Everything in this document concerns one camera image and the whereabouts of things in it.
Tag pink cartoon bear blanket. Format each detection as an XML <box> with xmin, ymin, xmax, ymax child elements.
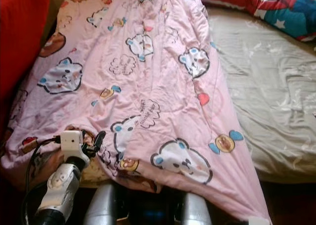
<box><xmin>1</xmin><ymin>0</ymin><xmax>272</xmax><ymax>225</ymax></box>

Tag silver left robot leg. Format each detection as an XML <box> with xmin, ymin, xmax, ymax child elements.
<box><xmin>83</xmin><ymin>182</ymin><xmax>119</xmax><ymax>225</ymax></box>

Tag silver robot leg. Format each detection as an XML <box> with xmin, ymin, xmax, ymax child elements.
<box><xmin>180</xmin><ymin>190</ymin><xmax>213</xmax><ymax>225</ymax></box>
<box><xmin>83</xmin><ymin>182</ymin><xmax>119</xmax><ymax>225</ymax></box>

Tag red bean bag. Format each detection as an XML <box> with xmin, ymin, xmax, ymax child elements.
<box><xmin>0</xmin><ymin>0</ymin><xmax>51</xmax><ymax>152</ymax></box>

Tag silver right robot leg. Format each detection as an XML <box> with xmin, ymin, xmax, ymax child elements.
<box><xmin>180</xmin><ymin>190</ymin><xmax>213</xmax><ymax>225</ymax></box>

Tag beige floral bed sheet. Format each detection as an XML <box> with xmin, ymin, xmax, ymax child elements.
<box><xmin>205</xmin><ymin>5</ymin><xmax>316</xmax><ymax>184</ymax></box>

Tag red white blue striped pillow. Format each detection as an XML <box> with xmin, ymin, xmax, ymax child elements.
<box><xmin>193</xmin><ymin>0</ymin><xmax>316</xmax><ymax>43</ymax></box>

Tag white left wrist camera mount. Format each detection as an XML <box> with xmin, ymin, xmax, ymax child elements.
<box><xmin>60</xmin><ymin>130</ymin><xmax>84</xmax><ymax>158</ymax></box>

